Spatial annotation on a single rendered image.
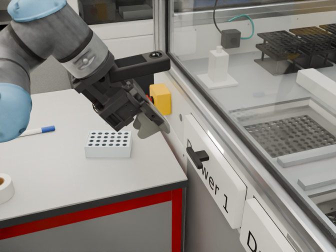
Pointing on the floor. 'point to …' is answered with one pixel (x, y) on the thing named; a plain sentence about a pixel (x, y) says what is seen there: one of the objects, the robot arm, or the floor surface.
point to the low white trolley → (87, 186)
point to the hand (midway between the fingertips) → (168, 126)
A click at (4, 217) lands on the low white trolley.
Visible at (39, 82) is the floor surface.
